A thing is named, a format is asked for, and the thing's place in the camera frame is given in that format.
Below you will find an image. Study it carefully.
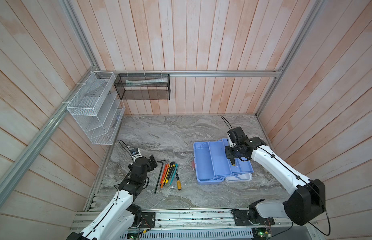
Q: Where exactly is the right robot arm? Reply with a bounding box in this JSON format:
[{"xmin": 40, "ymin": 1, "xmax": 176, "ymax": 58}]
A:
[{"xmin": 225, "ymin": 137, "xmax": 326, "ymax": 226}]

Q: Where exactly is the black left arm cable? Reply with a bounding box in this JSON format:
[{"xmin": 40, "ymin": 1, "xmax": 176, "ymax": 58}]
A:
[{"xmin": 118, "ymin": 139, "xmax": 135, "ymax": 164}]

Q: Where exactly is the teal utility knife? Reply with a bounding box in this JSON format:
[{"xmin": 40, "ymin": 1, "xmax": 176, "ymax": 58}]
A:
[{"xmin": 169, "ymin": 164, "xmax": 178, "ymax": 186}]

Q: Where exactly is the black hex key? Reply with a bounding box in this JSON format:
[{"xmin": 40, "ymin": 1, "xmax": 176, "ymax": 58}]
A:
[{"xmin": 154, "ymin": 160, "xmax": 168, "ymax": 194}]

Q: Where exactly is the red screwdriver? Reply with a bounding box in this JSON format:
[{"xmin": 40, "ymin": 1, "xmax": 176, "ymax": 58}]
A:
[{"xmin": 160, "ymin": 164, "xmax": 169, "ymax": 191}]

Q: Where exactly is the white wire mesh shelf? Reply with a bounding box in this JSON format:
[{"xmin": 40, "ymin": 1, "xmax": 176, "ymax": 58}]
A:
[{"xmin": 67, "ymin": 72, "xmax": 125, "ymax": 145}]

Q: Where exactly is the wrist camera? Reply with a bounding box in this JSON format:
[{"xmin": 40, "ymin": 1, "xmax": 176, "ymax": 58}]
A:
[
  {"xmin": 129, "ymin": 148, "xmax": 141, "ymax": 157},
  {"xmin": 228, "ymin": 127, "xmax": 249, "ymax": 147}
]

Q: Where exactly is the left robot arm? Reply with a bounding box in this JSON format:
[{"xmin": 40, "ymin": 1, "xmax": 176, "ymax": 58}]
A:
[{"xmin": 67, "ymin": 155, "xmax": 157, "ymax": 240}]

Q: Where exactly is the black wire mesh basket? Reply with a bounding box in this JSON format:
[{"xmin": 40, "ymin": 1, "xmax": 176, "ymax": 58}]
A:
[{"xmin": 114, "ymin": 73, "xmax": 171, "ymax": 101}]

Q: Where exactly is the orange screwdriver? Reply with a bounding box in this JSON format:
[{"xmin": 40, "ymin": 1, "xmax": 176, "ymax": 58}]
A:
[{"xmin": 161, "ymin": 164, "xmax": 171, "ymax": 189}]

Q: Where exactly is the blue tool box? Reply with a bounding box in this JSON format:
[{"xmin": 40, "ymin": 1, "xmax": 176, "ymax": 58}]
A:
[{"xmin": 193, "ymin": 139, "xmax": 254, "ymax": 185}]

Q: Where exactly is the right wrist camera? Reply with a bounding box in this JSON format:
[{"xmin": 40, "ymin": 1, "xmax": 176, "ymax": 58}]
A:
[{"xmin": 228, "ymin": 127, "xmax": 249, "ymax": 147}]

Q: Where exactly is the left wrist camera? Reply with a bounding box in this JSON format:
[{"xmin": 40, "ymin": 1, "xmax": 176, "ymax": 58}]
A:
[{"xmin": 129, "ymin": 148, "xmax": 141, "ymax": 157}]

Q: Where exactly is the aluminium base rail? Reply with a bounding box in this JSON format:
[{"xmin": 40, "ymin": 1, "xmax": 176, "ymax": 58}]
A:
[{"xmin": 70, "ymin": 209, "xmax": 322, "ymax": 240}]

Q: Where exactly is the yellow black utility knife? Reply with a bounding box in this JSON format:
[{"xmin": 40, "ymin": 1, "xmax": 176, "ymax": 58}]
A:
[{"xmin": 164, "ymin": 162, "xmax": 175, "ymax": 185}]

